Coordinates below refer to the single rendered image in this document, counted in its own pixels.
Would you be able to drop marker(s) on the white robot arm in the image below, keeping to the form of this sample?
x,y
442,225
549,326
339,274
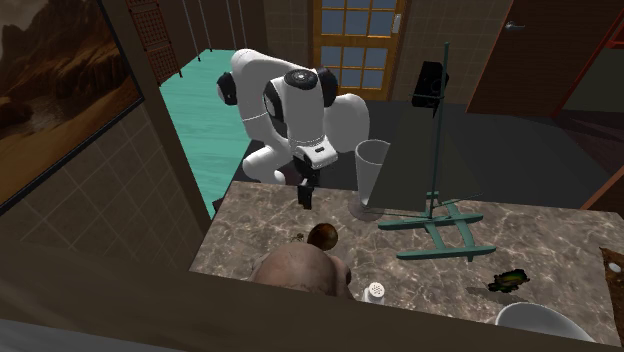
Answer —
x,y
253,83

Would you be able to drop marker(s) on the white shaker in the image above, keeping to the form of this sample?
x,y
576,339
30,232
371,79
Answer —
x,y
375,292

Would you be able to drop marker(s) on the red lattice screen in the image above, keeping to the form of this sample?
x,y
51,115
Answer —
x,y
158,44

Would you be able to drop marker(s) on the clear tall cup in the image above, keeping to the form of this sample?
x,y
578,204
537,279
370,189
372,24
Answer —
x,y
368,166

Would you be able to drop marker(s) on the white bowl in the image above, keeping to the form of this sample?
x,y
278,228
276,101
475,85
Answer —
x,y
536,322

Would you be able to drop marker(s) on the green standing frame with panel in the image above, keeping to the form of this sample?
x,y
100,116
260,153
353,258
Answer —
x,y
438,234

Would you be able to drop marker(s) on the brown patterned thing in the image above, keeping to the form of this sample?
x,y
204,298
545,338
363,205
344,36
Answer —
x,y
615,287

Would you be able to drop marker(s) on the small brown round ball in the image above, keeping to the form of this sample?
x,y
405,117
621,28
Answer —
x,y
322,237

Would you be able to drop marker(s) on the dark brown door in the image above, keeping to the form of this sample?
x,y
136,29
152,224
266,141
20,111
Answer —
x,y
531,53

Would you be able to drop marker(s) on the black box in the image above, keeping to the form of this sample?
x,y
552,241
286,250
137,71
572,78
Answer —
x,y
426,85

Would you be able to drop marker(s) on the framed desert landscape picture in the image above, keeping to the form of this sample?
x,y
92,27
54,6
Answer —
x,y
53,88

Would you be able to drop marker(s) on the green and black flat blob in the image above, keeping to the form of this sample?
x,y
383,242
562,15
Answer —
x,y
509,280

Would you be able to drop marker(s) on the wooden door with glass panes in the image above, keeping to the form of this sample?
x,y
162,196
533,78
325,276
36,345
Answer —
x,y
356,48

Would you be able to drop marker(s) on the large brown round pot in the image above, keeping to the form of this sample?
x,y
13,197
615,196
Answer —
x,y
300,268

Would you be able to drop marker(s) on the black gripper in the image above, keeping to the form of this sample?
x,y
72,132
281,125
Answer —
x,y
307,171

